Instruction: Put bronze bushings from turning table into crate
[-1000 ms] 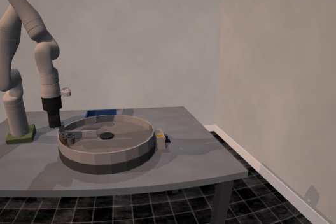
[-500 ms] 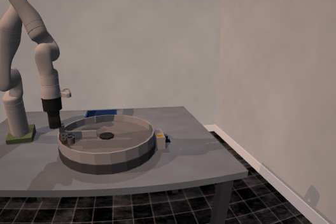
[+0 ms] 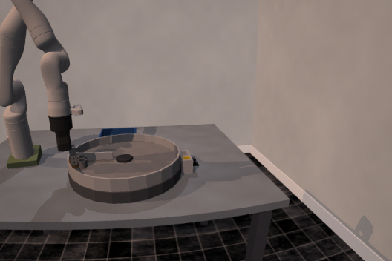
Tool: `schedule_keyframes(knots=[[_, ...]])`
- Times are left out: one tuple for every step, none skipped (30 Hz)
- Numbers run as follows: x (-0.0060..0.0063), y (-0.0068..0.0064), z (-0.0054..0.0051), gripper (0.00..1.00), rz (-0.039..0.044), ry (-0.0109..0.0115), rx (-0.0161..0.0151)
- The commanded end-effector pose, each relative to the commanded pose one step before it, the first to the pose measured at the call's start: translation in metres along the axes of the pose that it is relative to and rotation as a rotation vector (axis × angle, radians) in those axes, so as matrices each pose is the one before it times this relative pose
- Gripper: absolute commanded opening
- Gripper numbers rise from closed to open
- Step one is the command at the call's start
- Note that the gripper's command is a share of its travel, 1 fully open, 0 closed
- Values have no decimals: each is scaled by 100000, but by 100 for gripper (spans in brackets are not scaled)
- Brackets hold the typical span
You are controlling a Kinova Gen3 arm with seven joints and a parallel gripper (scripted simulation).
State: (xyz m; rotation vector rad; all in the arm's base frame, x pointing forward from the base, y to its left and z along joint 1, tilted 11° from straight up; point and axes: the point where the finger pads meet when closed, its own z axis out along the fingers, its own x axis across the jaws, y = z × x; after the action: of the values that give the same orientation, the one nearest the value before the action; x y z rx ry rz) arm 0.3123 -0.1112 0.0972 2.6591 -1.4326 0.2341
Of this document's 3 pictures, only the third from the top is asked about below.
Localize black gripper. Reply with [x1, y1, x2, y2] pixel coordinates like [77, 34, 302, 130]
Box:
[48, 99, 83, 165]

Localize blue open crate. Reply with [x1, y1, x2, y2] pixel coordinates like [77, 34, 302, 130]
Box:
[98, 128, 137, 138]

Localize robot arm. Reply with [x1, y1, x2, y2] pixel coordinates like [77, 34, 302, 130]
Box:
[0, 0, 70, 159]

